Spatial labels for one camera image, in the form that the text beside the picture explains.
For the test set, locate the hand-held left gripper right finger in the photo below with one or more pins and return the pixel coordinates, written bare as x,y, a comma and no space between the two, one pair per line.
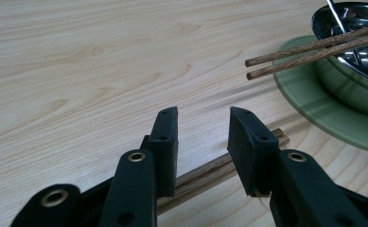
298,189

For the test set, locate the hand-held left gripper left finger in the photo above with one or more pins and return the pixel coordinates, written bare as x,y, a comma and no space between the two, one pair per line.
134,189

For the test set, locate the brown wooden chopstick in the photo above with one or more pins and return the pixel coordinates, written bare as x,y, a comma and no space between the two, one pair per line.
298,49
200,186
298,61

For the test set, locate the shiny steel bowl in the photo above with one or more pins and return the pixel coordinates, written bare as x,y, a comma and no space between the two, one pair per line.
345,88

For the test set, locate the green round plate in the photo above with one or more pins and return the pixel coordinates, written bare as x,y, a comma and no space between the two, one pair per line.
329,126

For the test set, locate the thin metal utensil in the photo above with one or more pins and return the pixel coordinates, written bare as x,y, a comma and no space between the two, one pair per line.
336,17

